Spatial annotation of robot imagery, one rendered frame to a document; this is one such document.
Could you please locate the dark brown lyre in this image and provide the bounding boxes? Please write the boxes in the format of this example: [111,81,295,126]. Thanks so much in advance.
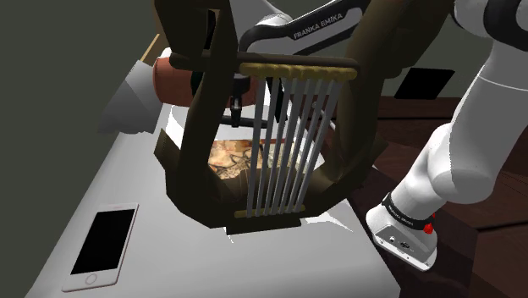
[152,0,455,236]

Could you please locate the reddish brown cylindrical vase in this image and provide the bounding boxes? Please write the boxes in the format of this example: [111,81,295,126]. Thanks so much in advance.
[151,55,260,110]

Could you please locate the white book with painted picture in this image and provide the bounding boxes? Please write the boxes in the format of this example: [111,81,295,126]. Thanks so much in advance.
[166,102,332,183]

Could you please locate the white table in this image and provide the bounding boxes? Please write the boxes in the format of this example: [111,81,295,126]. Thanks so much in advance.
[25,58,402,298]

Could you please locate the white smartphone with black screen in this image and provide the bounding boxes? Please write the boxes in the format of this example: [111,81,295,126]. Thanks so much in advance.
[61,201,140,294]

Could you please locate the dark brown robot stand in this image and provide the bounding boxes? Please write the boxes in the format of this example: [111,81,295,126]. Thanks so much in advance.
[348,96,528,298]

